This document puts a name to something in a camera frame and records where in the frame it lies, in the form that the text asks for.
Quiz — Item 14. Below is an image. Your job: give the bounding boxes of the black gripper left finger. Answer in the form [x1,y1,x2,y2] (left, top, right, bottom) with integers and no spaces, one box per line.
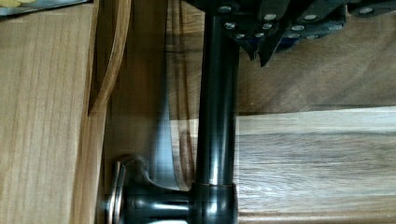
[186,0,265,60]

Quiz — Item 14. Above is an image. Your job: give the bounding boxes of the black metal drawer handle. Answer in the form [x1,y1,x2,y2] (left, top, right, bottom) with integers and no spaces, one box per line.
[106,15,239,224]

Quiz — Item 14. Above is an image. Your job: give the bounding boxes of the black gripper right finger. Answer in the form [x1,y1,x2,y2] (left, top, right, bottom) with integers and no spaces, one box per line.
[257,0,395,66]

